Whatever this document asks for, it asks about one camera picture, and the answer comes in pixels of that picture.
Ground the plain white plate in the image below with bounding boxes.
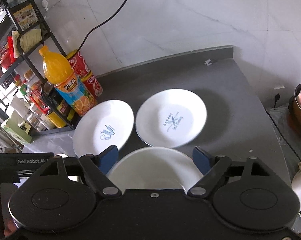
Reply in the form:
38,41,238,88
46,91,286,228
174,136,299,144
107,147,203,192

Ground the orange juice bottle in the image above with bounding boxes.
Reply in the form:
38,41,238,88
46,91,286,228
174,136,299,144
39,45,97,116

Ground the green tea box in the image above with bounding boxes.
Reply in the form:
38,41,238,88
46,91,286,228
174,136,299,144
1,111,32,145

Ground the black metal shelf rack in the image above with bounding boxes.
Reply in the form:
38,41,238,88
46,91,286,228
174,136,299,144
0,0,75,137

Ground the soy sauce bottle yellow label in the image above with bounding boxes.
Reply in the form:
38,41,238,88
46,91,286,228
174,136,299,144
40,79,77,128

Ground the red drink can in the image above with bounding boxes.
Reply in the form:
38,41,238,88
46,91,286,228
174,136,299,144
66,50,103,98

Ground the white plate Bakery print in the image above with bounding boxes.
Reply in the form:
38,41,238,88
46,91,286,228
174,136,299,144
135,89,207,148

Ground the black power cable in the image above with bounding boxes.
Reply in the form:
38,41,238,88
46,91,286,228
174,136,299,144
76,0,137,52

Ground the white plate Sweet print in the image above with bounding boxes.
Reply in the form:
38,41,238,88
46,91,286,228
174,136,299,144
72,100,134,157

